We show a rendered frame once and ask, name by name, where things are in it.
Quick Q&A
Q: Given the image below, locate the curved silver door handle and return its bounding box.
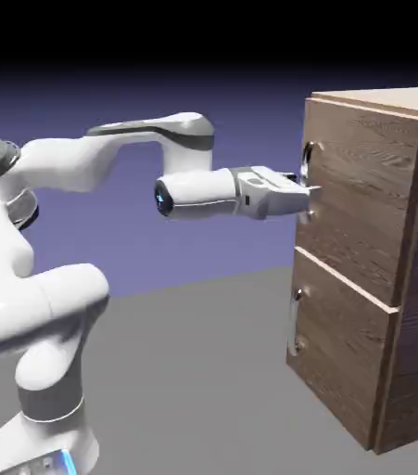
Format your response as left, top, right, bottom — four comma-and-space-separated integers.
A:
286, 286, 307, 358
297, 140, 323, 225

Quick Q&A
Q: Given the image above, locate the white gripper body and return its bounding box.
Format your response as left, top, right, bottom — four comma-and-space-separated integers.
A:
251, 165, 311, 221

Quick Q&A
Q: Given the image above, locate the brown wooden cabinet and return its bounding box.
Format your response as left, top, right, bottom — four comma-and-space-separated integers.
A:
285, 86, 418, 456

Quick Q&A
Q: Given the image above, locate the wooden cabinet door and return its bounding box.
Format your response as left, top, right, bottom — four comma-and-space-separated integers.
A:
285, 246, 400, 452
294, 96, 418, 308

